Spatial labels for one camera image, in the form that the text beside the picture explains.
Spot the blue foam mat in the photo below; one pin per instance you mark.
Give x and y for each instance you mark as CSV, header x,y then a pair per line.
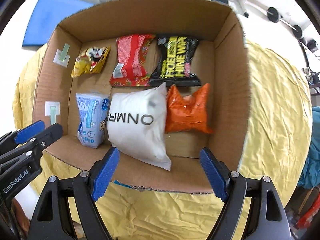
x,y
46,15

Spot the light blue tissue pack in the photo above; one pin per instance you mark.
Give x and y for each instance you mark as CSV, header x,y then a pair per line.
x,y
93,109

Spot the red snack packet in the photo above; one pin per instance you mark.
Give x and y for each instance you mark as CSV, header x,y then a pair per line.
x,y
130,70

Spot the yellow snack packet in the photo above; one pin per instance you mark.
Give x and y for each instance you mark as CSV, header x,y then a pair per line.
x,y
90,61

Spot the teal blanket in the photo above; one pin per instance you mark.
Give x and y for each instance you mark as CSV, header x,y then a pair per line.
x,y
309,177

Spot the white pillow pouch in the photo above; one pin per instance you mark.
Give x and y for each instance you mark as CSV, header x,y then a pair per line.
x,y
136,125

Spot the small barbell on floor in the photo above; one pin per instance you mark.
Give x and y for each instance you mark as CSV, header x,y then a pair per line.
x,y
274,16

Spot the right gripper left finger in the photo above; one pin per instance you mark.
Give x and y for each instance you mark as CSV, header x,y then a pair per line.
x,y
52,215

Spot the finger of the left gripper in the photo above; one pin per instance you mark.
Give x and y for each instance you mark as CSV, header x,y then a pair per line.
x,y
40,142
11,140

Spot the black yellow wipes packet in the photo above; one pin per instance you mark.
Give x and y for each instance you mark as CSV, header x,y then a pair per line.
x,y
174,66

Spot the orange snack packet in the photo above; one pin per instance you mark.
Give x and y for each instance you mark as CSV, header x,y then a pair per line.
x,y
186,113

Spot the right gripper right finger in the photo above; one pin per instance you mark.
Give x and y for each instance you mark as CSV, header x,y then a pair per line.
x,y
266,217

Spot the yellow table cloth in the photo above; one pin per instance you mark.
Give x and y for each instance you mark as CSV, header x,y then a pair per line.
x,y
261,115

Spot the brown cardboard box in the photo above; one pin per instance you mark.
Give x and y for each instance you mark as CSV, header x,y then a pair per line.
x,y
100,26

